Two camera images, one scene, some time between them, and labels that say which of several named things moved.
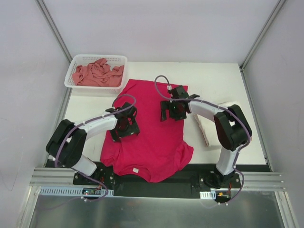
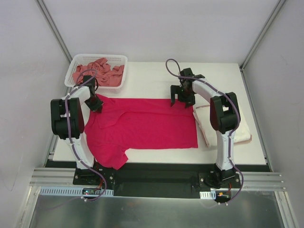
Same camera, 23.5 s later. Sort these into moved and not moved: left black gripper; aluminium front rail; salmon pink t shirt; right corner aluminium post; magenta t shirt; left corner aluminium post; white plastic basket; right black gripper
Moved: right black gripper; left black gripper; magenta t shirt
Not moved: salmon pink t shirt; right corner aluminium post; aluminium front rail; left corner aluminium post; white plastic basket
